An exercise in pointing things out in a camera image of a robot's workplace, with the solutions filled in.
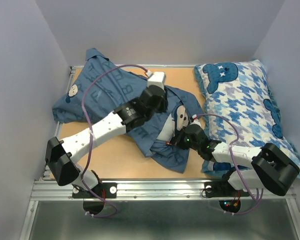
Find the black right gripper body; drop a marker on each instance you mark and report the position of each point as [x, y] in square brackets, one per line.
[182, 141]

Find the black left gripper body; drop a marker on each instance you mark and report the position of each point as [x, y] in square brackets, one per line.
[162, 107]

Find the blue letter-print pillowcase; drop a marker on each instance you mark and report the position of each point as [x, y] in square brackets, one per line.
[102, 88]

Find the white pillow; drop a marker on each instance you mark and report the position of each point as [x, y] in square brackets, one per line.
[168, 130]

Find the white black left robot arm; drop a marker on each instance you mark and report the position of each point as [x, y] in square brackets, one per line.
[62, 155]

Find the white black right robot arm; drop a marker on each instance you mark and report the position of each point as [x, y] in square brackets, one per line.
[265, 167]

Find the blue houndstooth bear pillow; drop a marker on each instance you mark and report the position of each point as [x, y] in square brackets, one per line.
[239, 103]

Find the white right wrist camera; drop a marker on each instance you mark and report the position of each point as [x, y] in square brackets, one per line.
[195, 121]

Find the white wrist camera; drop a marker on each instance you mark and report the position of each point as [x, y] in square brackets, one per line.
[156, 78]
[195, 121]

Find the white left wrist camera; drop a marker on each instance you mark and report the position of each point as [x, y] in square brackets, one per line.
[156, 78]

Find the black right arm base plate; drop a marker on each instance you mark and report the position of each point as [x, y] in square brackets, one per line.
[221, 189]

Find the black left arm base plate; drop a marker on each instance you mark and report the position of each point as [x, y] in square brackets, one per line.
[106, 190]

